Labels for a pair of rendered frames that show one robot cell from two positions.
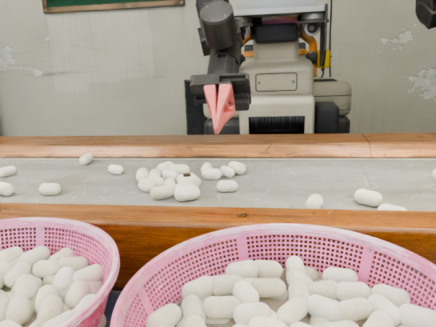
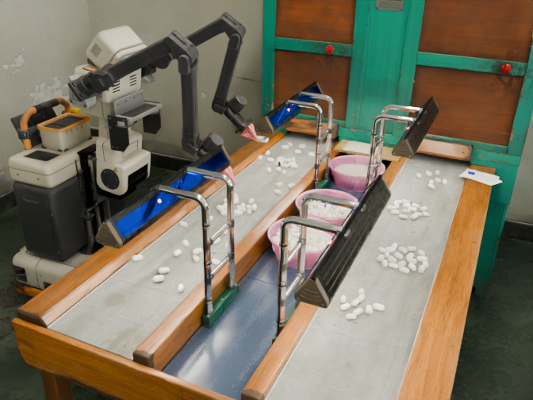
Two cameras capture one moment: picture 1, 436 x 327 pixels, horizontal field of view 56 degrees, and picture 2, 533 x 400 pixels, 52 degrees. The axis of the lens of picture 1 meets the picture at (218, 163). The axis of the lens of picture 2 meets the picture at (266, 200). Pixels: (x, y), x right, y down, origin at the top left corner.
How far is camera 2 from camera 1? 214 cm
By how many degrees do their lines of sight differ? 70
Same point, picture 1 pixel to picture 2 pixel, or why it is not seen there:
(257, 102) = (131, 164)
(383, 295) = not seen: hidden behind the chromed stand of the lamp
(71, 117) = not seen: outside the picture
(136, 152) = (185, 212)
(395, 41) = (13, 65)
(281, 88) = (132, 151)
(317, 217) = (294, 193)
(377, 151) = (237, 170)
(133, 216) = (276, 214)
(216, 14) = (219, 140)
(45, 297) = not seen: hidden behind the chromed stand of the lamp
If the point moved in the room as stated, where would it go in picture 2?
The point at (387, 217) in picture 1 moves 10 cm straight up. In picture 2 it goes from (299, 186) to (301, 165)
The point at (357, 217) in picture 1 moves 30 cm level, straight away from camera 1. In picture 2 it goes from (297, 189) to (242, 171)
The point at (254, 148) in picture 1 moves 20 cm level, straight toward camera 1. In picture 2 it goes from (212, 187) to (255, 195)
